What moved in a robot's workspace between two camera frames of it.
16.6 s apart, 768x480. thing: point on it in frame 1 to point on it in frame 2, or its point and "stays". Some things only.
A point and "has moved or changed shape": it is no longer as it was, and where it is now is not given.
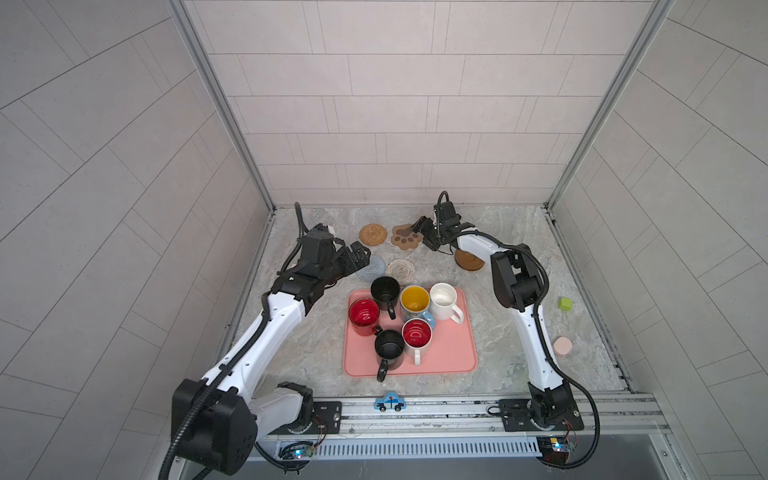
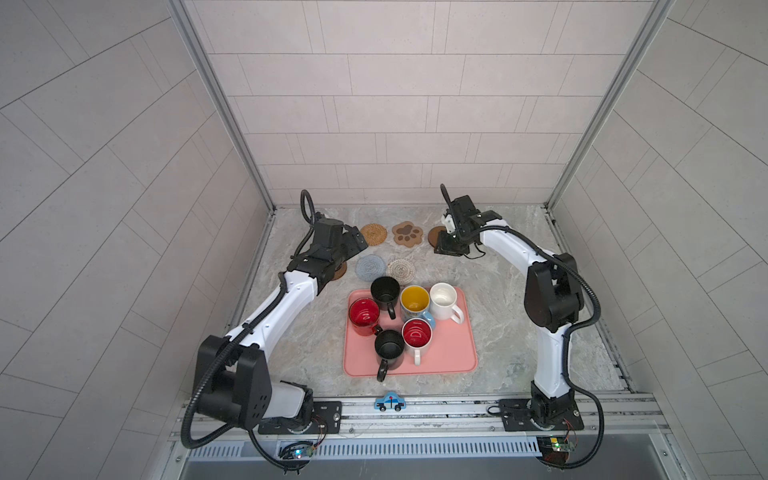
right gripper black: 425,224 to 443,246
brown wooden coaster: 468,261 has moved or changed shape
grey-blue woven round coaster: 375,269 stays
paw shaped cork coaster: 404,237 stays
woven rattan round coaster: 373,234 stays
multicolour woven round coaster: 401,270 stays
